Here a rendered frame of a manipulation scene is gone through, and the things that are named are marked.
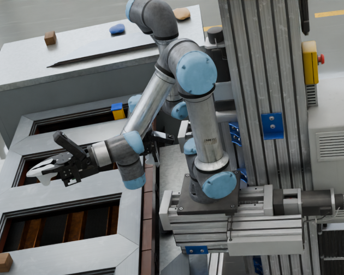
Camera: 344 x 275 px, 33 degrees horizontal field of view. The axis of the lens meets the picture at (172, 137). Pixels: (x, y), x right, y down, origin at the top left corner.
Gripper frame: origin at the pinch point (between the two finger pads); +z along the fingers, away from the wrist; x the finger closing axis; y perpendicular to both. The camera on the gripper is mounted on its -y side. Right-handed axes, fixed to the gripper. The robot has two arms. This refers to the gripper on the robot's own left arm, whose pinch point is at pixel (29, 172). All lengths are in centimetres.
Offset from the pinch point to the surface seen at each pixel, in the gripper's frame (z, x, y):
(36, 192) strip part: 12, 84, 50
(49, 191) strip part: 6, 81, 50
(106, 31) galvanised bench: -51, 192, 15
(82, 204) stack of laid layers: -7, 67, 55
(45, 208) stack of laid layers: 9, 72, 53
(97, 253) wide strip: -8, 30, 57
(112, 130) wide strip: -32, 114, 46
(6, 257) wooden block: 26, 40, 51
